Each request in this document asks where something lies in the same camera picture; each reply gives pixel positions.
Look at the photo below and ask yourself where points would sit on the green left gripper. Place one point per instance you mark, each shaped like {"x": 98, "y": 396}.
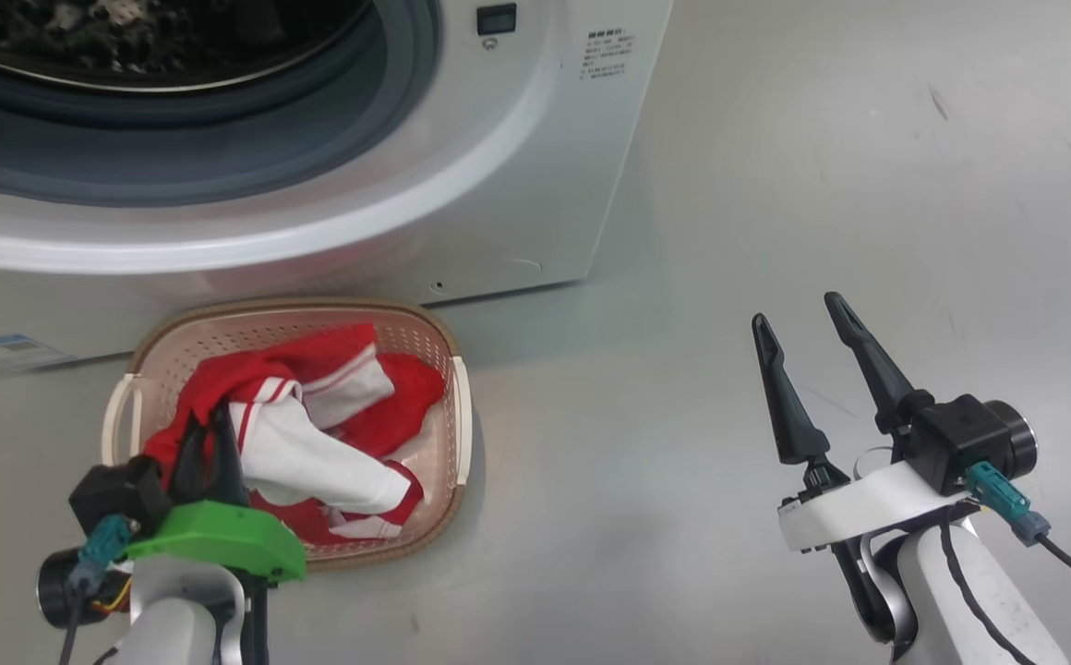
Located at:
{"x": 222, "y": 540}

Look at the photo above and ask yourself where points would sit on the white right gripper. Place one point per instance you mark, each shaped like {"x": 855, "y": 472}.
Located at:
{"x": 859, "y": 508}

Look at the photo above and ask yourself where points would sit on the red and white garment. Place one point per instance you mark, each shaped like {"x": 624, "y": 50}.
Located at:
{"x": 314, "y": 443}

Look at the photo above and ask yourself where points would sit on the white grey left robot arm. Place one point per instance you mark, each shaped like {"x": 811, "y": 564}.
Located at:
{"x": 175, "y": 619}

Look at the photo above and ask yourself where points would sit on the cream perforated laundry basket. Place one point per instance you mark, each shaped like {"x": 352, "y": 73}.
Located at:
{"x": 425, "y": 369}

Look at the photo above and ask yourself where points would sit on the grey rubber door gasket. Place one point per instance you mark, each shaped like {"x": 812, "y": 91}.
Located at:
{"x": 222, "y": 139}

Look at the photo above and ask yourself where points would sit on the white front-load washing machine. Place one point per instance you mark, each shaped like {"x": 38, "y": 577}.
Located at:
{"x": 462, "y": 185}

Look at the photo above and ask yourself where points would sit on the steel drum with red clothes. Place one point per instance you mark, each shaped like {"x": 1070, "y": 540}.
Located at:
{"x": 129, "y": 37}

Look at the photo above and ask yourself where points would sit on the blue energy label sticker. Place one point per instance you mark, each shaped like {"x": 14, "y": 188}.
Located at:
{"x": 0, "y": 351}

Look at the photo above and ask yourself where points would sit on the printed text sticker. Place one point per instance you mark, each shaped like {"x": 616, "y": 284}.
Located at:
{"x": 607, "y": 54}

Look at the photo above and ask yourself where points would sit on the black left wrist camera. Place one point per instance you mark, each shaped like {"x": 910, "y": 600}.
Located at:
{"x": 120, "y": 494}

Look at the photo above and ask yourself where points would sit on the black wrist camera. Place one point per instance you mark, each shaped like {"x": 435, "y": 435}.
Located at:
{"x": 120, "y": 494}
{"x": 960, "y": 439}

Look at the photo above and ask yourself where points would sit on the teal left camera connector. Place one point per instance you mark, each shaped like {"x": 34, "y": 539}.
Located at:
{"x": 103, "y": 550}

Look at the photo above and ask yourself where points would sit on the teal camera connector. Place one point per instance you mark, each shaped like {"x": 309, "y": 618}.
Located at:
{"x": 103, "y": 550}
{"x": 1002, "y": 503}

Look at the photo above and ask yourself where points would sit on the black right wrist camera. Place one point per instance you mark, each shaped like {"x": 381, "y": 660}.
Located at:
{"x": 960, "y": 439}

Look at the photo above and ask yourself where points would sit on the teal right camera connector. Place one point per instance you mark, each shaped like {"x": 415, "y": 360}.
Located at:
{"x": 1002, "y": 503}

